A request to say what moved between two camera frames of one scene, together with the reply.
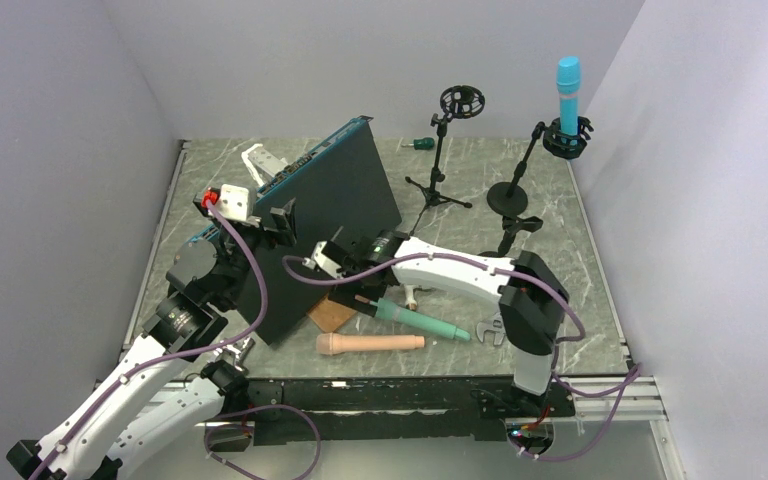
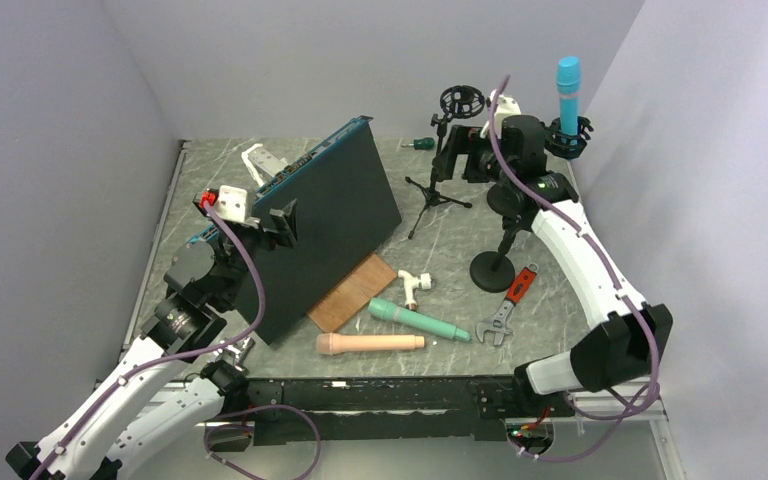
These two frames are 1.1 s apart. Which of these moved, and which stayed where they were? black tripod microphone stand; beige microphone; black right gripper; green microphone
Moved: black right gripper
Stayed: green microphone; black tripod microphone stand; beige microphone
